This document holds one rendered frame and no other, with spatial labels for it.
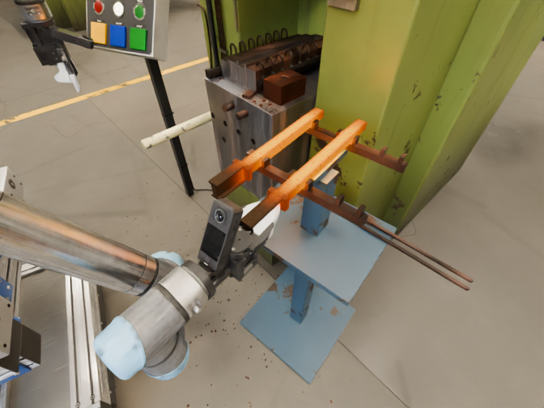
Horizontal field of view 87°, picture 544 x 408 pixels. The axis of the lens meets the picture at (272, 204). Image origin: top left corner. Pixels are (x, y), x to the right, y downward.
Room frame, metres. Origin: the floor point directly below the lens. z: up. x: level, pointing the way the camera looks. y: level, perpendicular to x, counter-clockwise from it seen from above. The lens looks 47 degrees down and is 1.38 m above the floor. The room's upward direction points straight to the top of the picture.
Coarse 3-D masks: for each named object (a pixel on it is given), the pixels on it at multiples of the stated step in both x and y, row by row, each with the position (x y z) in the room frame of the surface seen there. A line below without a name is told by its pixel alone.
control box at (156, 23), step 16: (96, 0) 1.36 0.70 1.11; (112, 0) 1.34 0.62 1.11; (128, 0) 1.31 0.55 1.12; (144, 0) 1.29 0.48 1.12; (160, 0) 1.30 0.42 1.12; (96, 16) 1.34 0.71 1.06; (112, 16) 1.31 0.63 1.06; (128, 16) 1.29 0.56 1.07; (144, 16) 1.26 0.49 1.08; (160, 16) 1.28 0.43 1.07; (128, 32) 1.26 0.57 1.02; (160, 32) 1.26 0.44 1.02; (96, 48) 1.31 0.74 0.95; (112, 48) 1.26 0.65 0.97; (128, 48) 1.23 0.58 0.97; (160, 48) 1.24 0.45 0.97
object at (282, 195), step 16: (352, 128) 0.64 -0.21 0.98; (336, 144) 0.57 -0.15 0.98; (320, 160) 0.51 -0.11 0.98; (304, 176) 0.45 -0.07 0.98; (272, 192) 0.40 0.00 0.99; (288, 192) 0.41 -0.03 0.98; (256, 208) 0.36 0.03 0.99; (272, 208) 0.36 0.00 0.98; (288, 208) 0.39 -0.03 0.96; (256, 224) 0.32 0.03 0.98
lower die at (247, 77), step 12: (288, 36) 1.35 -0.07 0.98; (300, 36) 1.32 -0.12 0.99; (264, 48) 1.19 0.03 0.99; (300, 48) 1.18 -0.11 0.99; (312, 48) 1.18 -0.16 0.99; (228, 60) 1.07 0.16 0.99; (264, 60) 1.06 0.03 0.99; (276, 60) 1.06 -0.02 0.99; (288, 60) 1.07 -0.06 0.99; (228, 72) 1.08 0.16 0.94; (240, 72) 1.02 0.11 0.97; (252, 72) 0.98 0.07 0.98; (300, 72) 1.12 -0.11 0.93; (240, 84) 1.03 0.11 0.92; (252, 84) 0.98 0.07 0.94
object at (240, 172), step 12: (300, 120) 0.68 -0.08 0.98; (312, 120) 0.69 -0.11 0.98; (288, 132) 0.62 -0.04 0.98; (300, 132) 0.64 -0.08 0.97; (264, 144) 0.57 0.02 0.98; (276, 144) 0.57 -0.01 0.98; (288, 144) 0.60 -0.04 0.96; (252, 156) 0.52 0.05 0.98; (264, 156) 0.53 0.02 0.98; (228, 168) 0.47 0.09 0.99; (240, 168) 0.47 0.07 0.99; (252, 168) 0.49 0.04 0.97; (216, 180) 0.43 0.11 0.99; (228, 180) 0.45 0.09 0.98; (240, 180) 0.47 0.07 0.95; (216, 192) 0.42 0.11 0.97; (228, 192) 0.44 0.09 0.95
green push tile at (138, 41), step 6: (132, 30) 1.25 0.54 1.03; (138, 30) 1.24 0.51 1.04; (144, 30) 1.23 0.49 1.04; (132, 36) 1.24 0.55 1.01; (138, 36) 1.23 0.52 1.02; (144, 36) 1.22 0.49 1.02; (132, 42) 1.23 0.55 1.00; (138, 42) 1.22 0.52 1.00; (144, 42) 1.21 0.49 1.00; (132, 48) 1.22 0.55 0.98; (138, 48) 1.21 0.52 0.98; (144, 48) 1.20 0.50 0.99
